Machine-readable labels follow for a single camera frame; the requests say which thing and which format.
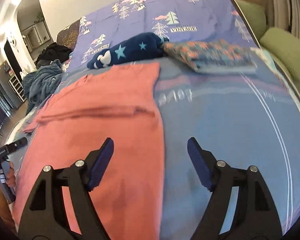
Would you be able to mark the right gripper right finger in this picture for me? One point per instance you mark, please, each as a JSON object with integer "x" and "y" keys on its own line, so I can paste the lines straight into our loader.
{"x": 255, "y": 214}

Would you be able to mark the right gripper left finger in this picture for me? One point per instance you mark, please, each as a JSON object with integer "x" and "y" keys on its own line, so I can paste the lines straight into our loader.
{"x": 59, "y": 205}

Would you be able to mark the pink t-shirt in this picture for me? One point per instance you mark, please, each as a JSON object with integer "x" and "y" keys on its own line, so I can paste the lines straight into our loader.
{"x": 118, "y": 103}

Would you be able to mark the person's forearm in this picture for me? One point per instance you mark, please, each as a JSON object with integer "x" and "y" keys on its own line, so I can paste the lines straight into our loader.
{"x": 5, "y": 213}

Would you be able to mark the black clothes pile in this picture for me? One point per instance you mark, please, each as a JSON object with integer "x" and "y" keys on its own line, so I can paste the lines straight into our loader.
{"x": 53, "y": 52}

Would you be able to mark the left hand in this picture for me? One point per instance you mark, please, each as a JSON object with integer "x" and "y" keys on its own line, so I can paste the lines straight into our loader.
{"x": 10, "y": 177}

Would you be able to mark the teal crumpled blanket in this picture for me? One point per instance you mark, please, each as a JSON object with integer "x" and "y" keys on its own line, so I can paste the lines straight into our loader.
{"x": 42, "y": 83}

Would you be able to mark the grey-blue striped bed sheet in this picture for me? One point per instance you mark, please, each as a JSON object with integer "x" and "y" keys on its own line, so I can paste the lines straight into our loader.
{"x": 242, "y": 119}

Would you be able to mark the brown patterned pillow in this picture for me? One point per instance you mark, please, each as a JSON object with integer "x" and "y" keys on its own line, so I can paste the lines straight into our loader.
{"x": 69, "y": 35}

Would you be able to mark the folded floral patterned garment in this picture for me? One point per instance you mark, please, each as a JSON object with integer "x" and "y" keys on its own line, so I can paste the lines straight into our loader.
{"x": 218, "y": 57}

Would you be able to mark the green cushion near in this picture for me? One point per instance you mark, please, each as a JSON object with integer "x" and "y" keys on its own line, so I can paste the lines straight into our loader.
{"x": 285, "y": 47}

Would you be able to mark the green cushion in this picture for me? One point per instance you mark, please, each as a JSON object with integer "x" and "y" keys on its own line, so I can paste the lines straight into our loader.
{"x": 255, "y": 16}
{"x": 285, "y": 47}

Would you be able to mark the navy star plush blanket roll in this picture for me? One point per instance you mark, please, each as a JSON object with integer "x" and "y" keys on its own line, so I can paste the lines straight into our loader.
{"x": 144, "y": 46}

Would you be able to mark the green cushion far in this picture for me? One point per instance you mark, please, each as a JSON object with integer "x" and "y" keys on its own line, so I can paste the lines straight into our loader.
{"x": 255, "y": 16}

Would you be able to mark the purple tree print pillow cover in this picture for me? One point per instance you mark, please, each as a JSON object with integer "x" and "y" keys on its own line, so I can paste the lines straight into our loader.
{"x": 176, "y": 20}

